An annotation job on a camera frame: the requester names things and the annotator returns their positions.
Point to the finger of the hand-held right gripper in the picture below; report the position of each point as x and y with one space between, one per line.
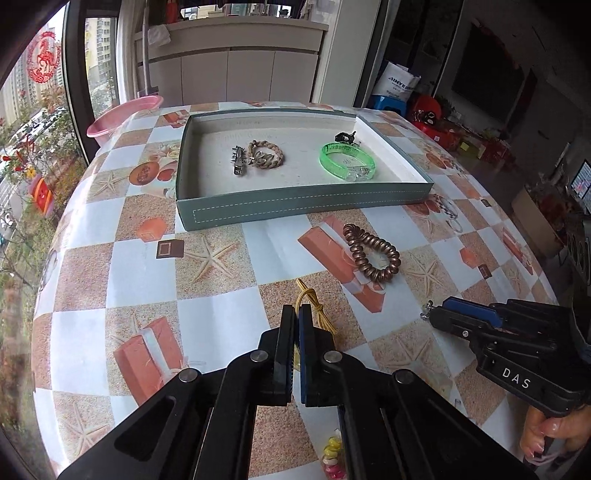
461 330
471 311

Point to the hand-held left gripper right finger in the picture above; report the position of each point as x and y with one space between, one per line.
304 360

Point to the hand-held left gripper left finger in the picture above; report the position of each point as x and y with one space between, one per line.
287 350

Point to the small silver charm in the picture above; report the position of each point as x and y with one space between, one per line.
427 310

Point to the grey-green cardboard box tray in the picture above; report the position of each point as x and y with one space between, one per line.
277 194

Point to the long silver hair clip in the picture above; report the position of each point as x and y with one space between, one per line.
239 161

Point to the small dark claw clip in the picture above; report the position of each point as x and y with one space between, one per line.
345 137

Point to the person's right hand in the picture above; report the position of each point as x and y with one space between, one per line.
572 429

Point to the computer monitor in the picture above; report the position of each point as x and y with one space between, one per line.
582 182

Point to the red gift boxes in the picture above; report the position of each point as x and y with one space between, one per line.
427 110

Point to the blue plastic stool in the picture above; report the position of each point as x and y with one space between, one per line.
390 104

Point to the white printed shopping bag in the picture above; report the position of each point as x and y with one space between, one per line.
395 83

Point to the white counter cabinet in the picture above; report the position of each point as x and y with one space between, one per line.
240 69

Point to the pink plastic basin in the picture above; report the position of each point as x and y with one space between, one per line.
115 117

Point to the mop pole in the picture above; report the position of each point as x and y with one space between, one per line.
147 55

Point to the white cloth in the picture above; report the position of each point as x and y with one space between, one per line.
158 36

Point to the red horse window decal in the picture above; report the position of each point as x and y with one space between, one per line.
44 57

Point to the dark wall television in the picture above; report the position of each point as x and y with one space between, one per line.
489 69

